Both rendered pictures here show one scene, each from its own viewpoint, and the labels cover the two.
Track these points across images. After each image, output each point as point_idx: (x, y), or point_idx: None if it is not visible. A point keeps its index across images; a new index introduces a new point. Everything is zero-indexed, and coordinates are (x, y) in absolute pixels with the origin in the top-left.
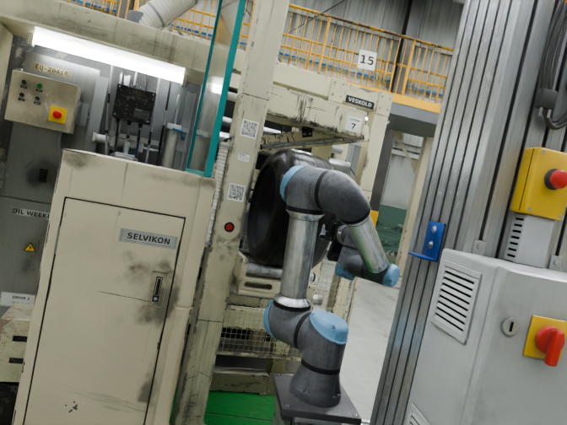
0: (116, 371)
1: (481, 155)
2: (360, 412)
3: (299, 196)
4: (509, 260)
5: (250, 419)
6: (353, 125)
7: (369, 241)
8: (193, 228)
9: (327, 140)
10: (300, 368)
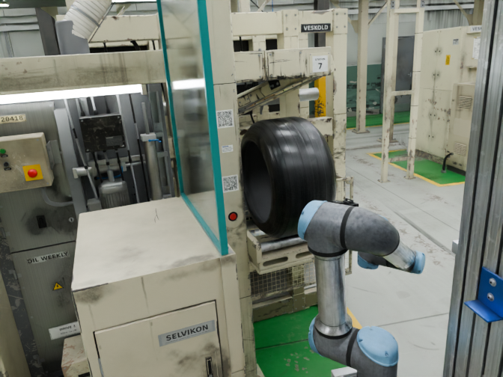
0: None
1: None
2: (376, 303)
3: (322, 242)
4: None
5: (290, 344)
6: (320, 64)
7: (399, 256)
8: (226, 304)
9: (296, 84)
10: None
